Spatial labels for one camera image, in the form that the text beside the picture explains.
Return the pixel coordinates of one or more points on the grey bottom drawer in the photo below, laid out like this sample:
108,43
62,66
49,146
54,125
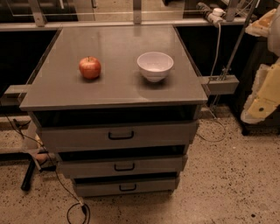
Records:
127,187

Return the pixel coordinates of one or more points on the grey drawer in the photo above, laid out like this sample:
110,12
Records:
127,187
122,167
151,134

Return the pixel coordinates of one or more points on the red apple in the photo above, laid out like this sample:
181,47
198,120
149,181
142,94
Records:
90,67

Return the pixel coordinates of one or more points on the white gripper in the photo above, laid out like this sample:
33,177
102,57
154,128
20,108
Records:
275,39

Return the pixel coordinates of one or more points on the black bar on floor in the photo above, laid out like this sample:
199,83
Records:
26,184

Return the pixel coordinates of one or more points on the grey metal side bracket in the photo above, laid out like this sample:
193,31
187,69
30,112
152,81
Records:
219,87

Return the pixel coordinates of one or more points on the grey middle drawer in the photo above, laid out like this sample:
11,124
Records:
122,167

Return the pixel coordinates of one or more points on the grey top drawer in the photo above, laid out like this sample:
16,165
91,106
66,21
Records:
151,134

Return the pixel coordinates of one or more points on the white bowl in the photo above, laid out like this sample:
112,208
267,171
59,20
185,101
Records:
155,66

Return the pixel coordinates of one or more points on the grey drawer cabinet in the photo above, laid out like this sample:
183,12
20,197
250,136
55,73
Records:
61,97

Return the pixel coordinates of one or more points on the white power strip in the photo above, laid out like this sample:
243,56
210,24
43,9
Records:
213,16

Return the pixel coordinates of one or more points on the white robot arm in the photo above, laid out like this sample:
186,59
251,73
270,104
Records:
265,96

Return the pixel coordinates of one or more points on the grey metal rail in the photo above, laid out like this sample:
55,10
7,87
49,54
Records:
14,27

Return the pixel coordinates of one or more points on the dark cabinet on right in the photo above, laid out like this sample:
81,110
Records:
259,55

